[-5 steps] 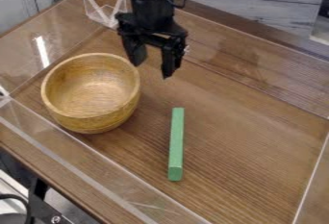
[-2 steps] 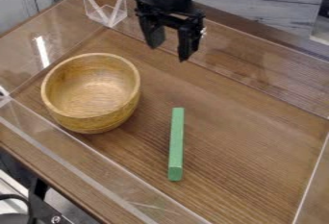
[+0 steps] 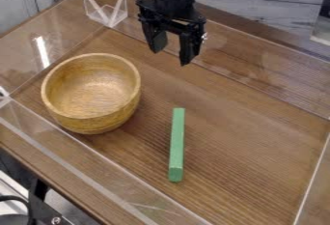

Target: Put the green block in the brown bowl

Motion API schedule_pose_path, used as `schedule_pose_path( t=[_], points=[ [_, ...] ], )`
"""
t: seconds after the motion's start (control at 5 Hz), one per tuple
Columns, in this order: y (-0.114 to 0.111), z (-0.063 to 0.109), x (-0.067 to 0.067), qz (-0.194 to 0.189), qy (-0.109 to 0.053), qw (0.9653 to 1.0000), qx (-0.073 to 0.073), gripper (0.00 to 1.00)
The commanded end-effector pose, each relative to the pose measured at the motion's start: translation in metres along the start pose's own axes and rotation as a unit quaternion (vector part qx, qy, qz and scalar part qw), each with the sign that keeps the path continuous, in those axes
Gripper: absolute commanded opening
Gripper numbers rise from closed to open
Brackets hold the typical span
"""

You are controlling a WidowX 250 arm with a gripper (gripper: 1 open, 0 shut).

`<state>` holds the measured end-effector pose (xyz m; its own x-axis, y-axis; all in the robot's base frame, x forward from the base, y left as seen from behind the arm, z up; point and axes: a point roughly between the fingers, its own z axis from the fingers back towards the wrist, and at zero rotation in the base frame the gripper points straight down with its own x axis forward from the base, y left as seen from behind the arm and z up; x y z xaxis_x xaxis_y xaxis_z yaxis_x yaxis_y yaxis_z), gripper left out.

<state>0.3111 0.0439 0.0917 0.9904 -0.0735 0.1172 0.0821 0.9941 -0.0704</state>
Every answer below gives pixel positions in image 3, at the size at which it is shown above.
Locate brown wooden bowl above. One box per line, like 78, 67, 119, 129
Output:
40, 53, 142, 134

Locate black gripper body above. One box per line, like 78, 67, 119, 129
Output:
135, 0, 206, 38

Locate green wooden block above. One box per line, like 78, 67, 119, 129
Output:
167, 108, 186, 183

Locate black floor cable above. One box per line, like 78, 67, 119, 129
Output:
0, 194, 36, 225

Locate clear acrylic corner bracket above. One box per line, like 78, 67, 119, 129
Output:
83, 0, 129, 28

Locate clear acrylic tray walls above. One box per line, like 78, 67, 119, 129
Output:
0, 0, 330, 225

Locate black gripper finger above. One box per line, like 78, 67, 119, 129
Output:
142, 21, 167, 53
179, 33, 202, 66

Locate black table leg bracket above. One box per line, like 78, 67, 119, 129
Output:
28, 179, 74, 225

